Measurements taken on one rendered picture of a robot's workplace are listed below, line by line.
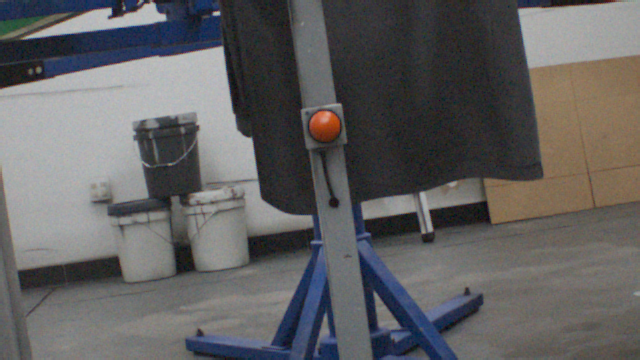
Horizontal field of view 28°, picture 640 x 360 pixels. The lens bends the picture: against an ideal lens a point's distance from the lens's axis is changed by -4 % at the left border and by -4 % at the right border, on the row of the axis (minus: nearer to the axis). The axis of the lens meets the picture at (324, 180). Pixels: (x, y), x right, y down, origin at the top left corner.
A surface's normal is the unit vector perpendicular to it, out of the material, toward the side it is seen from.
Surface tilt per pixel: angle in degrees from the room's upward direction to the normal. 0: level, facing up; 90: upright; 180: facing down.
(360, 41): 93
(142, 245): 93
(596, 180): 72
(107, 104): 90
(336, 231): 90
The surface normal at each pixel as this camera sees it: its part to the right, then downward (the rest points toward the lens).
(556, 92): 0.04, -0.18
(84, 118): 0.07, 0.04
